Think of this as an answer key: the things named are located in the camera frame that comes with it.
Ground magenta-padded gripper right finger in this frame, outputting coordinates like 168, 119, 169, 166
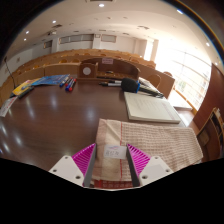
125, 143, 174, 188

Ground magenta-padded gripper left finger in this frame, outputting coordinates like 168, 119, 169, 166
48, 143, 98, 188

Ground beige towel with red stripes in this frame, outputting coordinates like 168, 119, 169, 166
91, 118, 204, 190

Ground white open book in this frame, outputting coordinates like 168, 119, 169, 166
123, 91, 183, 125

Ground wooden shelf unit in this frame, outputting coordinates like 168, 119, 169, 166
196, 107, 224, 161

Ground red marker pen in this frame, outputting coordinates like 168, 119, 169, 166
68, 78, 78, 93

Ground printed paper stack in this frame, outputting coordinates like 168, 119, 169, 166
138, 77, 158, 92

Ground black whiteboard eraser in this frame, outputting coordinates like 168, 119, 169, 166
18, 86, 35, 99

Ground white paper sheet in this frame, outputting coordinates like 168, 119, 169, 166
0, 96, 18, 118

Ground wooden chair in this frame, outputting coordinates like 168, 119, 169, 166
146, 73, 162, 90

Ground blue booklet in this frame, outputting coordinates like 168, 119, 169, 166
31, 74, 70, 87

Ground yellow booklet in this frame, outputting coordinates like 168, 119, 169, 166
12, 79, 36, 97

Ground black marker pen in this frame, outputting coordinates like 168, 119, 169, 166
98, 79, 123, 88

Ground large bright window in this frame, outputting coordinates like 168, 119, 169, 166
154, 41, 213, 111

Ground wooden desk organizer box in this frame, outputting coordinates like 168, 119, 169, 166
77, 57, 141, 84

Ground rows of wooden auditorium seats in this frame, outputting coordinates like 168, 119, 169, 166
0, 49, 176, 101

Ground black gooseneck microphone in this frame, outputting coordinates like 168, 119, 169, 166
3, 55, 16, 88

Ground recessed ceiling lights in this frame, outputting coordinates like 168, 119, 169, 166
23, 2, 213, 48

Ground black microphone with blue ring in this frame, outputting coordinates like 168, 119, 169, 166
120, 77, 165, 99

